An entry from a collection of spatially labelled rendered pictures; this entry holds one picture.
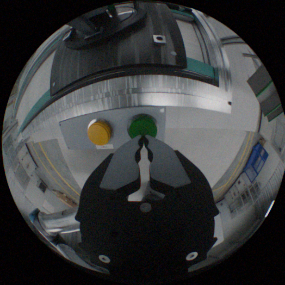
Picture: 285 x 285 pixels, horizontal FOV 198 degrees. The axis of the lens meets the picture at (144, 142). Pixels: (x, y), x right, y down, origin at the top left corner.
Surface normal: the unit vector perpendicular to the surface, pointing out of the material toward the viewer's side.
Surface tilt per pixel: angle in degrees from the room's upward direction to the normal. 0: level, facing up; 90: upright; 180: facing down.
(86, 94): 0
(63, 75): 0
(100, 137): 0
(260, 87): 90
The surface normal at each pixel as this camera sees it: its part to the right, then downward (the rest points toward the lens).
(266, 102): -0.99, -0.10
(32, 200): 0.98, -0.19
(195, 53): 0.03, 0.53
